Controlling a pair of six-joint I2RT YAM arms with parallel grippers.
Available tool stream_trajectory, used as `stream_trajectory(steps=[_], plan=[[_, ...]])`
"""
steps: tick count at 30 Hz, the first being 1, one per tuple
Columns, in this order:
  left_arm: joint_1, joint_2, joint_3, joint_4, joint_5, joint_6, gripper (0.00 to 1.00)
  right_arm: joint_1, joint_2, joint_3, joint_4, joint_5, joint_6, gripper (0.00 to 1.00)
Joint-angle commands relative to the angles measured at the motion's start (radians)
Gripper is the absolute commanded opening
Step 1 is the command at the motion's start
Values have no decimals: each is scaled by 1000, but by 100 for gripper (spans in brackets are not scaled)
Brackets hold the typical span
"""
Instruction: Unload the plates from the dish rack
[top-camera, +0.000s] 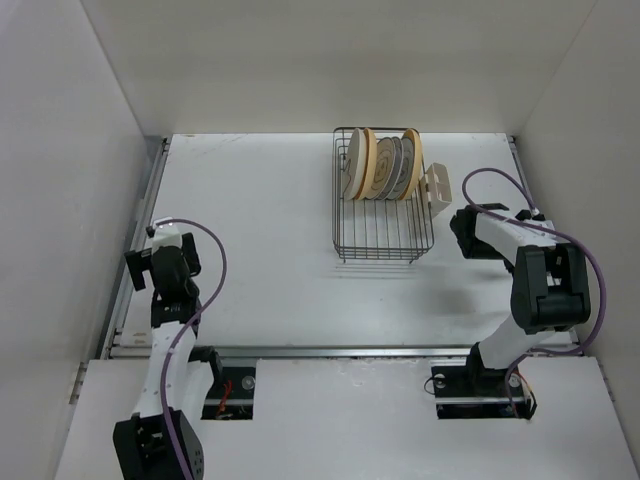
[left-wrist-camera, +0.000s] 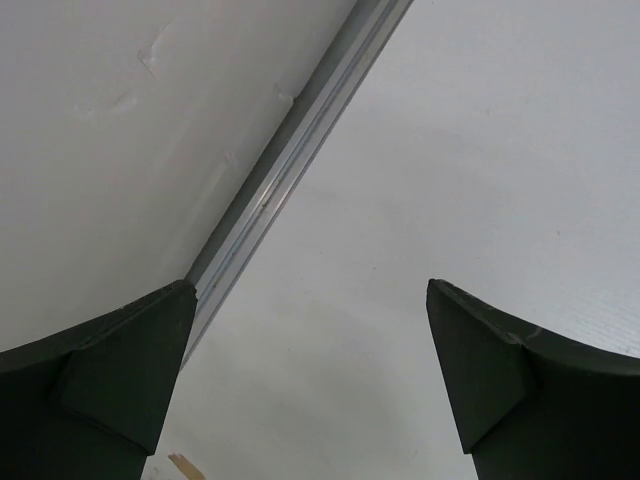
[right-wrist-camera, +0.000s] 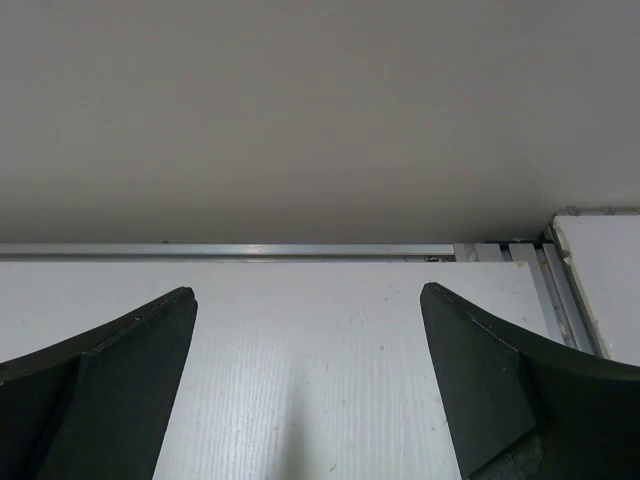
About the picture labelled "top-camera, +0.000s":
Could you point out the white plate blue rings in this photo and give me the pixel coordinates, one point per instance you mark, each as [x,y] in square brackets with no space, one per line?
[384,169]

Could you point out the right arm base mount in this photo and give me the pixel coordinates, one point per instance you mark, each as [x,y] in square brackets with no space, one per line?
[457,398]

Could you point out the white cutlery holder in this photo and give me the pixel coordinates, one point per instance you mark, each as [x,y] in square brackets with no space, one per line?
[435,189]

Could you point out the yellow bear plate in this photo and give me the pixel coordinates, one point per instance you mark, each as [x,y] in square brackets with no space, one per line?
[415,157]

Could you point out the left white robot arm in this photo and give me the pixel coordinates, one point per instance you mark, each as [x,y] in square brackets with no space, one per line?
[159,440]

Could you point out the cream white plate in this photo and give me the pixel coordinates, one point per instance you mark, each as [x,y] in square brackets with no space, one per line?
[355,165]

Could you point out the green rim text plate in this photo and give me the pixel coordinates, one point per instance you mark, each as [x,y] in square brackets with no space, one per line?
[398,171]

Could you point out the wire dish rack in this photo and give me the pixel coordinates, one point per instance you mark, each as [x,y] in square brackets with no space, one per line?
[376,230]

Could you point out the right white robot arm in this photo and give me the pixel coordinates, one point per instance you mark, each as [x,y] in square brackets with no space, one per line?
[549,291]

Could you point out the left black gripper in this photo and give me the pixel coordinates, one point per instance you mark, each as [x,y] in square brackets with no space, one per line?
[139,262]

